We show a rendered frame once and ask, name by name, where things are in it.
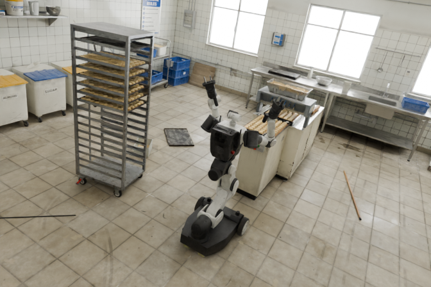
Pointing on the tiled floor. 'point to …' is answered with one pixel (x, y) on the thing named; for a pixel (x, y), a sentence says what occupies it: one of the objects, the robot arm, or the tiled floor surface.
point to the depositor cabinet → (295, 143)
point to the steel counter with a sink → (392, 105)
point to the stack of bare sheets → (178, 137)
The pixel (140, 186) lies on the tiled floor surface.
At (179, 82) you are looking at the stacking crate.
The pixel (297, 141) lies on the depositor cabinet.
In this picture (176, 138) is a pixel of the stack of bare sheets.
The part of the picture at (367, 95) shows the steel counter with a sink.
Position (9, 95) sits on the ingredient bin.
